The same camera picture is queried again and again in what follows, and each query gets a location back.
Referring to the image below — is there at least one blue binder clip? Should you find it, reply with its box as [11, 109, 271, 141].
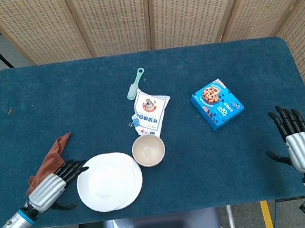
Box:
[126, 114, 141, 129]

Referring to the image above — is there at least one brown cloth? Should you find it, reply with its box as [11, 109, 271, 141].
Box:
[19, 132, 80, 196]

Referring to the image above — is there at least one off-white bowl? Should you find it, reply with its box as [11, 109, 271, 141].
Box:
[135, 153, 166, 169]
[130, 133, 167, 165]

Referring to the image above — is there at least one green handled white brush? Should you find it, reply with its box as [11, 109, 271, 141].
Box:
[123, 67, 149, 101]

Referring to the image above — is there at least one white round plate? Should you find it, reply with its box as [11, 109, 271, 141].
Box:
[112, 150, 147, 210]
[73, 149, 140, 216]

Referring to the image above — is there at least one white metal tube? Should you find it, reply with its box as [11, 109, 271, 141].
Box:
[225, 204, 237, 228]

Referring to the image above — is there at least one dark blue tablecloth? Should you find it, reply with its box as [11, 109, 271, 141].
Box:
[0, 29, 305, 228]

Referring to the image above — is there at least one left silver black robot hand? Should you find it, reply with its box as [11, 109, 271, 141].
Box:
[23, 157, 94, 216]

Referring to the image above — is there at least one blue cookie box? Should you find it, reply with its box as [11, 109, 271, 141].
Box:
[188, 75, 248, 134]

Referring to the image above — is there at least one white sugar bag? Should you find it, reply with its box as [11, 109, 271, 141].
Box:
[130, 84, 176, 141]

